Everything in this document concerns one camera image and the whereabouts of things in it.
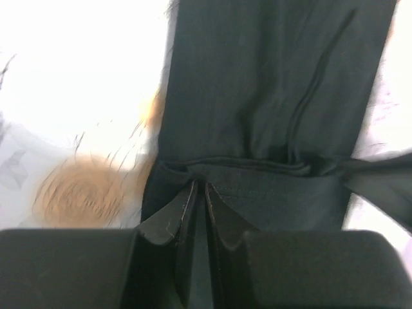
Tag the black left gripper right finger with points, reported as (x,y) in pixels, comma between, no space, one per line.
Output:
(304,269)

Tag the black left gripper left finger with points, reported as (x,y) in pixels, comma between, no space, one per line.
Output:
(148,266)

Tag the black t-shirt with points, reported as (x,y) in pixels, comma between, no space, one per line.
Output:
(265,103)

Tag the floral patterned table mat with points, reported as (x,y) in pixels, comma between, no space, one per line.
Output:
(83,90)

